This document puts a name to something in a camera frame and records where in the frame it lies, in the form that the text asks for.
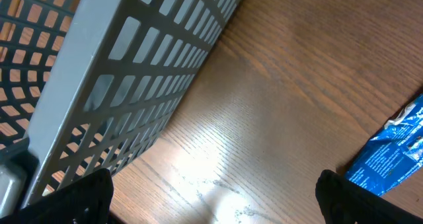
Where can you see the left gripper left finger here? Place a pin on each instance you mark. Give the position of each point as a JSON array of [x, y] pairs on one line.
[[84, 201]]

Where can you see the blue snack bar wrapper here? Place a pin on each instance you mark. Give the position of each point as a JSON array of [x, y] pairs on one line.
[[393, 154]]

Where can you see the grey plastic mesh basket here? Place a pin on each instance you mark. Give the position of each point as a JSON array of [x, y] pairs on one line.
[[91, 84]]

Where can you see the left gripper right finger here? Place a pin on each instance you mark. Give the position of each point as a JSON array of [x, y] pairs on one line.
[[342, 202]]

